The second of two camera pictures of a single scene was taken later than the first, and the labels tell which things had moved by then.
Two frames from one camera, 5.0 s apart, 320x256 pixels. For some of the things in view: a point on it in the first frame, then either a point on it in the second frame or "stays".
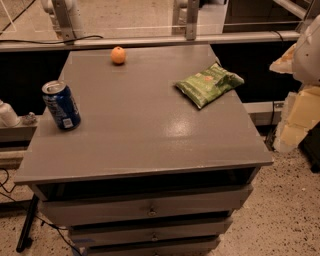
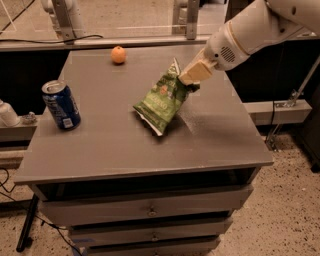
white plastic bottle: (8, 117) stays
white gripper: (308, 56) → (222, 50)
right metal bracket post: (191, 19) stays
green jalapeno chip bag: (209, 85) → (162, 100)
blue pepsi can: (62, 104) stays
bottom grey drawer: (181, 249) stays
